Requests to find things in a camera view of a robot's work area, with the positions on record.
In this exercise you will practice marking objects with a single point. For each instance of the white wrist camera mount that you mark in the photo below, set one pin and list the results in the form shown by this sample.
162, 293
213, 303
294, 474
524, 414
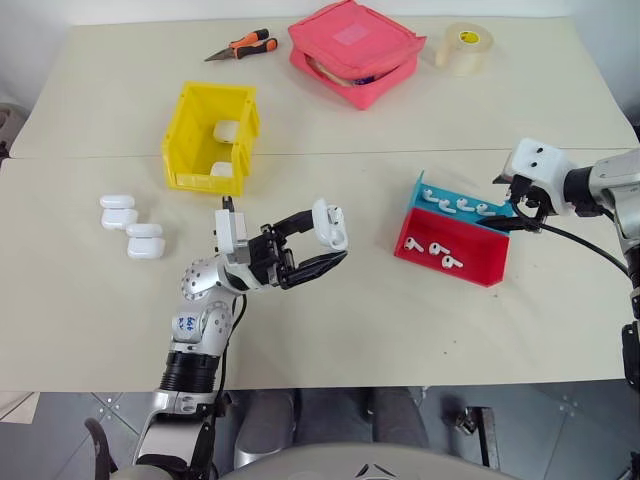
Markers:
537, 162
230, 235

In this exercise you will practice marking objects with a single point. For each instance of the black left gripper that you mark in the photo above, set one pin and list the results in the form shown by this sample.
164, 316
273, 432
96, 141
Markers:
272, 260

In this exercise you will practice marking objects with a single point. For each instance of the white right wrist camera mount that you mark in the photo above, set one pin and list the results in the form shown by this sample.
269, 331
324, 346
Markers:
537, 162

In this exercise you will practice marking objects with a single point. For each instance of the white earbud case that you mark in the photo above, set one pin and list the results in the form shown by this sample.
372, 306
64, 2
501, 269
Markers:
222, 170
226, 131
145, 230
117, 201
119, 218
330, 225
146, 248

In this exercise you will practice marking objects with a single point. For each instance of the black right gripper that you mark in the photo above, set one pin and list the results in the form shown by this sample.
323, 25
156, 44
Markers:
531, 200

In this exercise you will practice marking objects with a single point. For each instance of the metal floor stand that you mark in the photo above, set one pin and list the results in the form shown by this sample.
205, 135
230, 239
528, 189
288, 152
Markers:
475, 430

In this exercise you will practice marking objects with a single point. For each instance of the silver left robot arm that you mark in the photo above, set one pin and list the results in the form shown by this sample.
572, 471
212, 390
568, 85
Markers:
192, 345

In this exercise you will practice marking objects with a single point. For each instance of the closed white earbud case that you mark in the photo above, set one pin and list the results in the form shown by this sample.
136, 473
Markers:
119, 218
226, 131
222, 170
145, 230
146, 248
117, 201

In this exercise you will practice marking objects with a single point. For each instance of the clear packing tape roll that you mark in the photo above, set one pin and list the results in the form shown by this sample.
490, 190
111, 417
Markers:
465, 50

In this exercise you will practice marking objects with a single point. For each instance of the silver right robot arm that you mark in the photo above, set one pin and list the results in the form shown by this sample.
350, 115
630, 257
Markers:
612, 187

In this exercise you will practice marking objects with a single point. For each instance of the orange black pliers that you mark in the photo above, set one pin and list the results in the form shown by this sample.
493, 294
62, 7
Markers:
245, 46

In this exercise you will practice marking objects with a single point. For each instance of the black curved chair part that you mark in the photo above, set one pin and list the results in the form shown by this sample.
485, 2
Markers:
102, 447

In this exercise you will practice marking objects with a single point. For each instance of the white earbud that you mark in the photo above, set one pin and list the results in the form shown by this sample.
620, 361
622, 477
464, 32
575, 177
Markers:
464, 204
483, 208
430, 194
437, 248
451, 262
412, 244
446, 205

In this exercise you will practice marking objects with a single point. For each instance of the blue and red earbud tray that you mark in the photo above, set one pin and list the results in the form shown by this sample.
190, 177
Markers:
475, 245

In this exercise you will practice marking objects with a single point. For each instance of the pink fabric zip pouch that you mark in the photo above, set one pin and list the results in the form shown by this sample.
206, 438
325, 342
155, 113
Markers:
350, 40

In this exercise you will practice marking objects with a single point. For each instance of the yellow plastic bin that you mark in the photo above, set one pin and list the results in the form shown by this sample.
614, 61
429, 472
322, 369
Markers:
185, 150

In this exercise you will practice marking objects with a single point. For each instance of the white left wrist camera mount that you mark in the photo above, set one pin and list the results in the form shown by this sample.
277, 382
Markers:
230, 235

